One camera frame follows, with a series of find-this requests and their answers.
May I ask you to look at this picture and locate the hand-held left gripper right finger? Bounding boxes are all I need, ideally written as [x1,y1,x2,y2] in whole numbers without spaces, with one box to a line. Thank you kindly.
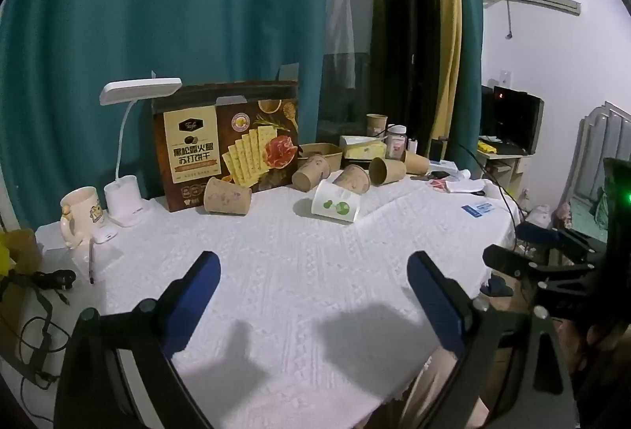
[407,250,579,429]

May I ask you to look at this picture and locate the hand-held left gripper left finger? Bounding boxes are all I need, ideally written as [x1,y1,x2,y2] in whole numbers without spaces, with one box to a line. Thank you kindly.
[53,250,222,429]

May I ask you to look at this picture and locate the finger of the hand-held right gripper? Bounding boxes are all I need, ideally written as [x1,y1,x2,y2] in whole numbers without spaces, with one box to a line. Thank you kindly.
[482,244,595,299]
[517,221,599,265]

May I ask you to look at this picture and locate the person's right hand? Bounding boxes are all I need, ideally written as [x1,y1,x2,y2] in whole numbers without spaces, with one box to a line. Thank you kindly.
[562,321,608,377]

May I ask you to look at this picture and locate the blue card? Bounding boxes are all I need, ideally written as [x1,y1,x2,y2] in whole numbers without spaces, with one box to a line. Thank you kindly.
[461,201,500,216]

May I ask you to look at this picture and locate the wooden computer desk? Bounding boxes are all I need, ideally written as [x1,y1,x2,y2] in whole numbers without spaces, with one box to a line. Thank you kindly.
[476,144,533,198]

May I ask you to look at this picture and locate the white papers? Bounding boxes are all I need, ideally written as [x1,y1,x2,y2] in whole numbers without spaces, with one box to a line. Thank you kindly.
[442,169,494,196]

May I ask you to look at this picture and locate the brown paper cup pink print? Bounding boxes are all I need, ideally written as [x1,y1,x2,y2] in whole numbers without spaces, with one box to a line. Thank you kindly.
[203,176,252,216]

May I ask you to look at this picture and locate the person's beige pants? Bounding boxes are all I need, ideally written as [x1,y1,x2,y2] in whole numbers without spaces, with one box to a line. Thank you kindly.
[400,346,491,429]

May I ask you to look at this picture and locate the black monitor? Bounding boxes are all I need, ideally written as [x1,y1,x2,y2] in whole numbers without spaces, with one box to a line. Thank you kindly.
[480,85,545,155]

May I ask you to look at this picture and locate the white desk lamp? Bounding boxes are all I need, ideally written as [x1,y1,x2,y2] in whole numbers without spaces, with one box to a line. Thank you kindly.
[99,77,183,228]

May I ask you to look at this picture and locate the white paper cup green print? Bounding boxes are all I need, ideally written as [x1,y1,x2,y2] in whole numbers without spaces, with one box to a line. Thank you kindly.
[311,179,361,224]

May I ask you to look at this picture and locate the brown cracker box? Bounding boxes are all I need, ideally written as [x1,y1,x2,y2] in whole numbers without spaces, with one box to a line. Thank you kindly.
[151,80,301,213]

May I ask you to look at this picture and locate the cream cartoon mug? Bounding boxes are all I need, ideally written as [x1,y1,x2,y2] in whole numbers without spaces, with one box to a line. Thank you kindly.
[60,186,106,250]

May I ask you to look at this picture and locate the brown paper cup grey print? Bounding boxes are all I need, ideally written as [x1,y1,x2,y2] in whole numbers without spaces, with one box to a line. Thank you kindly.
[332,164,371,194]

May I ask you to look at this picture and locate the black power plug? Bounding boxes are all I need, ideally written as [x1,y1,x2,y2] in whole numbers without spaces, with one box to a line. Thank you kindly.
[27,269,78,292]

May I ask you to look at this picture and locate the glass jar white lid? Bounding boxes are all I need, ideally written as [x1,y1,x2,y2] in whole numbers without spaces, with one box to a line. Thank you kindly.
[385,125,408,160]

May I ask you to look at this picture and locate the yellow tissue box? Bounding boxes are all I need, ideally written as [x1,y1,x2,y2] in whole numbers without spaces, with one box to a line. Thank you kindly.
[339,134,388,160]

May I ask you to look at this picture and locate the brown paper bowl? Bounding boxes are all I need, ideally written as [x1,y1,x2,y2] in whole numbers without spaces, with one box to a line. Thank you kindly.
[296,142,344,172]

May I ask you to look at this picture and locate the yellow object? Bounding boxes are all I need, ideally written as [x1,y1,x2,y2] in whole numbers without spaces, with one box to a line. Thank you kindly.
[0,228,41,282]

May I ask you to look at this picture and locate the teal curtain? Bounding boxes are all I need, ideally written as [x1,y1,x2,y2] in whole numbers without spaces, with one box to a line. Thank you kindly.
[452,0,486,153]
[0,0,330,233]

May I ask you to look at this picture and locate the yellow curtain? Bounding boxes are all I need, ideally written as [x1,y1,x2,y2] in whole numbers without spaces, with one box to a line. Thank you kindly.
[427,0,463,145]

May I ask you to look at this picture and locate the white hanging garment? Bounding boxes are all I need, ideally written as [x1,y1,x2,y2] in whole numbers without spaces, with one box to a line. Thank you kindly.
[325,0,358,91]

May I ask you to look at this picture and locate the black cable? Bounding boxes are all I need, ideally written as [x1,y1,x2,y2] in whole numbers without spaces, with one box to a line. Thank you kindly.
[446,140,523,257]

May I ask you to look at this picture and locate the black cord bundle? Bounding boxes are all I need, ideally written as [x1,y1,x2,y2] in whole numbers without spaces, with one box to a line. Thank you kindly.
[0,284,62,388]

